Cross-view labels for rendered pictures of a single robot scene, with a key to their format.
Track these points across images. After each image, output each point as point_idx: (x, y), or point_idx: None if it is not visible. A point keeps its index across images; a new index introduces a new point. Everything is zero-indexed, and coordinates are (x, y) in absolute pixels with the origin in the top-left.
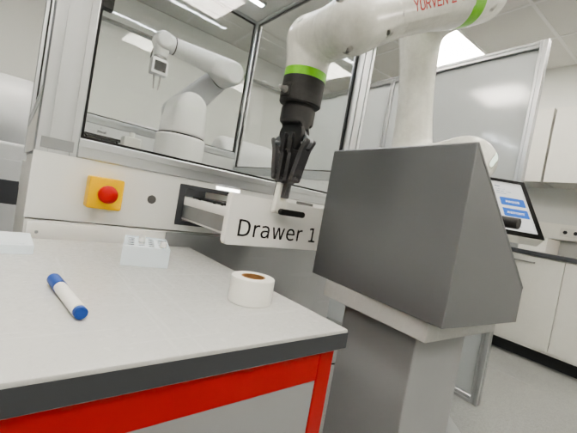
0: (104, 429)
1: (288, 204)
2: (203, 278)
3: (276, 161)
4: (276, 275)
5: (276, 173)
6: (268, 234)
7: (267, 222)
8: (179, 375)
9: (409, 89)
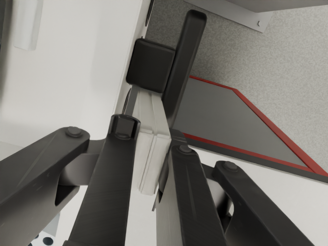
0: None
1: (131, 47)
2: (145, 212)
3: (23, 236)
4: None
5: (65, 178)
6: (129, 92)
7: (121, 109)
8: None
9: None
